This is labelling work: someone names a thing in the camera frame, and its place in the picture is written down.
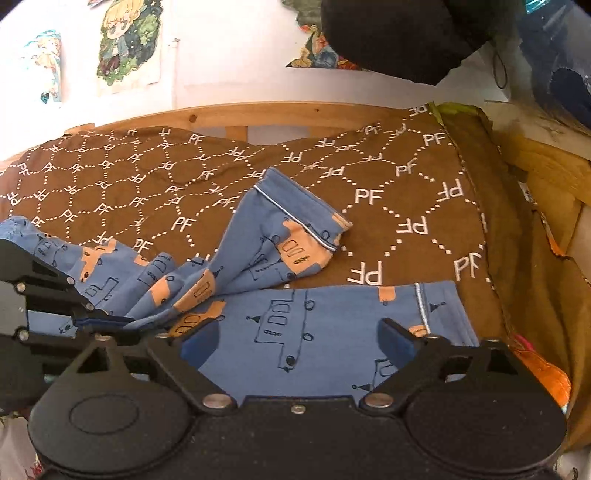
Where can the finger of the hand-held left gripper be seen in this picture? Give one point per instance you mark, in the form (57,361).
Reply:
(78,302)
(115,336)

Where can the colourful floral cloth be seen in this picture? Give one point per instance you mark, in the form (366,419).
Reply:
(314,46)

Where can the blue printed pants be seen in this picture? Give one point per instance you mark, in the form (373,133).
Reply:
(295,323)

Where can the yellow green cloth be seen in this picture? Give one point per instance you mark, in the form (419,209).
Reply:
(455,110)

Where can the person's floral clothing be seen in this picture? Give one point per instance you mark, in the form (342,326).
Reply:
(16,443)

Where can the wooden bed frame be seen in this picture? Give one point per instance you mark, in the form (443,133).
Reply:
(277,115)

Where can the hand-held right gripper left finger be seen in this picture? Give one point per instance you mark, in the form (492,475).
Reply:
(201,344)

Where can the pink orange cloth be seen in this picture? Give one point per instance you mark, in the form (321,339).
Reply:
(545,369)

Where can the black fuzzy cloth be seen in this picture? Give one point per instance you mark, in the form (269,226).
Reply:
(406,37)

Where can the small orange object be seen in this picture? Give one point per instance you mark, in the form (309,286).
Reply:
(559,250)

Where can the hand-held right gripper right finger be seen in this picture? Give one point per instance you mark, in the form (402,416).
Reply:
(395,344)

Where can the small cartoon wall poster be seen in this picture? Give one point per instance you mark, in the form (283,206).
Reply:
(46,64)

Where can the brown patterned blanket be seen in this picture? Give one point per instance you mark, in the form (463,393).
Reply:
(369,184)

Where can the large cartoon wall poster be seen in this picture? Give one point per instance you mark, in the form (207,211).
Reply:
(127,41)

